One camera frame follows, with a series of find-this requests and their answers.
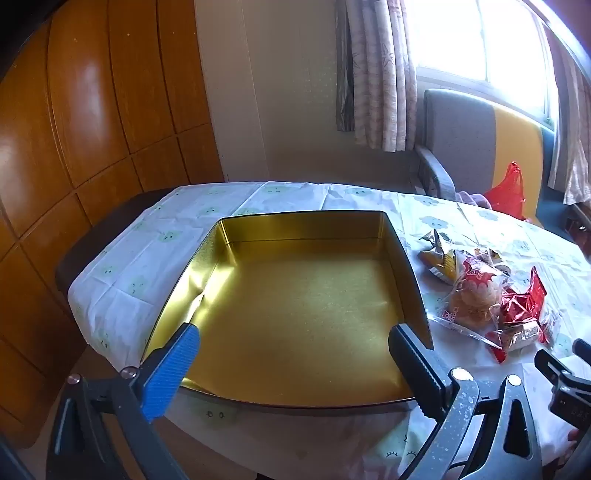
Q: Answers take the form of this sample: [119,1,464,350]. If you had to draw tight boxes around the pink cloth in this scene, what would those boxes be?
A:
[455,189,492,210]

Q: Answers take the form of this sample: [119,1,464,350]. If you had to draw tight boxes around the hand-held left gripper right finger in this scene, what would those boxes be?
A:
[388,323,543,480]

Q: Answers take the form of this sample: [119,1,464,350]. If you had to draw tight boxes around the shiny red snack packet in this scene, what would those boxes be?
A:
[501,265,550,326]

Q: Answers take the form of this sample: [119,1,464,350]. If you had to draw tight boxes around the red white wafer packet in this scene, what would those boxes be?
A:
[487,318,561,365]

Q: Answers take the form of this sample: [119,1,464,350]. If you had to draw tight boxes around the pink patterned curtain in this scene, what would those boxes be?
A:
[335,0,419,153]
[547,28,591,206]

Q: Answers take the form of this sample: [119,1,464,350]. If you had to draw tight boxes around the dark table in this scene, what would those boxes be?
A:
[54,188,171,305]

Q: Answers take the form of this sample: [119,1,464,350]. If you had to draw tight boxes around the clear round cake packet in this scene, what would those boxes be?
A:
[434,261,513,335]

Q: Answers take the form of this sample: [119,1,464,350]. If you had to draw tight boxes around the grey yellow blue armchair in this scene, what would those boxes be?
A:
[412,88,587,232]

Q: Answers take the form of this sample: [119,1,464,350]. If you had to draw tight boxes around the window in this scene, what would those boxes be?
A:
[402,0,561,121]

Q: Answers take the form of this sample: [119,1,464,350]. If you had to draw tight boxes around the white cloud print tablecloth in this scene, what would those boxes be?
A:
[67,181,591,480]

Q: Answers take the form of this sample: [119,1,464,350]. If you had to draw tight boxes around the silver orange pastry packet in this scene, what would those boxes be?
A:
[418,228,462,283]

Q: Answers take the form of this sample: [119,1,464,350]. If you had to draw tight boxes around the wooden panelled cabinet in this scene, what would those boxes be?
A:
[0,0,227,444]

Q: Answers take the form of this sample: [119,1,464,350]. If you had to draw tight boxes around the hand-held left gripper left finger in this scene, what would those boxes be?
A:
[46,322,201,480]

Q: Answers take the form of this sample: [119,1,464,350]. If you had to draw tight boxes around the maroon gift box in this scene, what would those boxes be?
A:
[139,210,437,409]

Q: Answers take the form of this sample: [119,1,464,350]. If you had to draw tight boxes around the red plastic bag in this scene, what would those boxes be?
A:
[482,161,548,229]

